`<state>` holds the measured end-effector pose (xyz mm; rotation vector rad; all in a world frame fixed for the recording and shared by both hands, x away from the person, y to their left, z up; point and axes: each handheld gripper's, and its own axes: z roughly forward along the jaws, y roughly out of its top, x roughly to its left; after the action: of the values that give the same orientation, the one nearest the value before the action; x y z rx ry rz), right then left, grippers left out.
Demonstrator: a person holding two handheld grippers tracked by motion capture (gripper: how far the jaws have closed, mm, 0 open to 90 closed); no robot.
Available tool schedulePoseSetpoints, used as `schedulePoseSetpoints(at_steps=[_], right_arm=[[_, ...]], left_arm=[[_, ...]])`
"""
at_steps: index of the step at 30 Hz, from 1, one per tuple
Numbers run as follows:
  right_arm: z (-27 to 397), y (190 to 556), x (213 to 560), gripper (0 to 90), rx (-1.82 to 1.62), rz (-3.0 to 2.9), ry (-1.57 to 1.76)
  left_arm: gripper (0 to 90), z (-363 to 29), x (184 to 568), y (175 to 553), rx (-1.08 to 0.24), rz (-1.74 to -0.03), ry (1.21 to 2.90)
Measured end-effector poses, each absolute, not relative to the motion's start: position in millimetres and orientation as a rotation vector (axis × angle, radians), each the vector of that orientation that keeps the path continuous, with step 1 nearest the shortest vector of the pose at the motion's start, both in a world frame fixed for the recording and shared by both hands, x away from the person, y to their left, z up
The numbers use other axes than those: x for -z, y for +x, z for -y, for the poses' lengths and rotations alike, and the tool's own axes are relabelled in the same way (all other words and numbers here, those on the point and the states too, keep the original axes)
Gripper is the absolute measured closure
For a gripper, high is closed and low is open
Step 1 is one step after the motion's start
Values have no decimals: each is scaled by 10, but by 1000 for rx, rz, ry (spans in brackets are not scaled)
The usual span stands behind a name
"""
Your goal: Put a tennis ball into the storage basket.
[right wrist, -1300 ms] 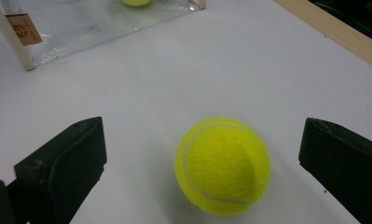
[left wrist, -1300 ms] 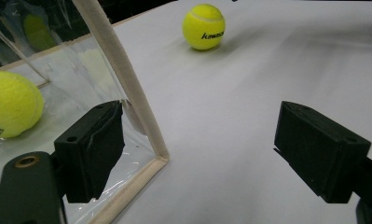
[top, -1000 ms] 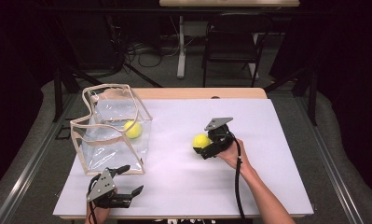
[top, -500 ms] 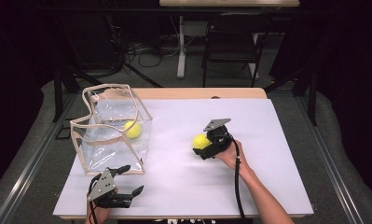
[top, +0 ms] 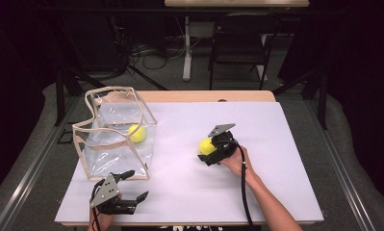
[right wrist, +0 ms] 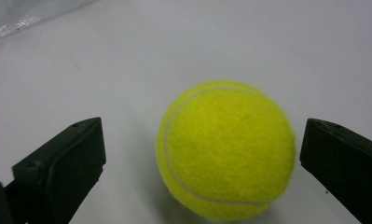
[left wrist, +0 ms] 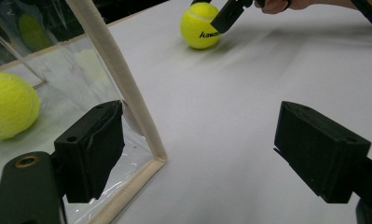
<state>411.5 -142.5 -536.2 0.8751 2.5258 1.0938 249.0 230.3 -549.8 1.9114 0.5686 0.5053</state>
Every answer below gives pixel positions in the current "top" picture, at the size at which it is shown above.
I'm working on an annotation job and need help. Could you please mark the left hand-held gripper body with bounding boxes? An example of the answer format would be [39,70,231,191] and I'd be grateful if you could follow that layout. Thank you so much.
[89,172,138,216]

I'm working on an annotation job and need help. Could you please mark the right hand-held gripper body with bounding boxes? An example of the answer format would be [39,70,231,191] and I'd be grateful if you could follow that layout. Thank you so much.
[207,123,241,167]

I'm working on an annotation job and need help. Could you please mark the yellow tennis ball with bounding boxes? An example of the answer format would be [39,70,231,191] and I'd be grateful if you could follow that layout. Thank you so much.
[198,138,218,157]
[127,124,147,144]

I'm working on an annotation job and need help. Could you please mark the clear plastic bag beige trim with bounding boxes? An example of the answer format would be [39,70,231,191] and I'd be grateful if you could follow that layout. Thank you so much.
[71,86,159,182]

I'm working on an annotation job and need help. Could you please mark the person's right hand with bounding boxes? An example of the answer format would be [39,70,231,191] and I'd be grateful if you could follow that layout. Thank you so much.
[219,145,257,184]

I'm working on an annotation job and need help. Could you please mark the person's left hand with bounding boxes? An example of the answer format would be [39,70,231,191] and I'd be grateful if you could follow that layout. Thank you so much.
[89,211,115,231]

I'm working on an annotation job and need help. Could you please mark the wooden table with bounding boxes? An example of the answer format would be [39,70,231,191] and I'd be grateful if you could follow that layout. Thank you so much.
[59,90,324,227]

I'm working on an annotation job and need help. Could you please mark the white table mat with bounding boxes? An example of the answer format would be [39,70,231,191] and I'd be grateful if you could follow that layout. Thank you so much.
[54,101,324,224]

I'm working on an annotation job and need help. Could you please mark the black folding chair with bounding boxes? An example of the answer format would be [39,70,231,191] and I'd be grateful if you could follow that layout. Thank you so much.
[208,13,282,90]

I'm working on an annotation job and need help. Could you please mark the white-legged desk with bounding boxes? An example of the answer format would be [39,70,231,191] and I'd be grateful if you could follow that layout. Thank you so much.
[164,0,310,82]

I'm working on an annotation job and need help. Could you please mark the black metal stand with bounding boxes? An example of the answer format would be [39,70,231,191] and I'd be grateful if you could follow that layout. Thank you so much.
[319,68,329,130]
[54,66,66,127]

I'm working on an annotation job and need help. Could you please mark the left hand-held gripper cable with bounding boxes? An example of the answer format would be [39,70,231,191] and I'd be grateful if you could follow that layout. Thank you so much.
[90,179,103,231]

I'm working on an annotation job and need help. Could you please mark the hand-held gripper cable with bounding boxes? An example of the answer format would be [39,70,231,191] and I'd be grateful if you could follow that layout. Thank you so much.
[232,139,256,229]
[90,179,103,231]

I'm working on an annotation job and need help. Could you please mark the right hand-held gripper cable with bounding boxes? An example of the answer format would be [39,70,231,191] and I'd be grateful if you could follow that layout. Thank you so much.
[232,139,256,229]

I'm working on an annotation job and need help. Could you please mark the metal floor rail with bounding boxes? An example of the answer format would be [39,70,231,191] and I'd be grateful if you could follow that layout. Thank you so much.
[0,95,82,231]
[304,98,377,231]

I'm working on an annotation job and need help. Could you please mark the bundle of floor cables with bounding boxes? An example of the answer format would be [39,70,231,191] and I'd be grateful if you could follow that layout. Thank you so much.
[128,39,188,70]

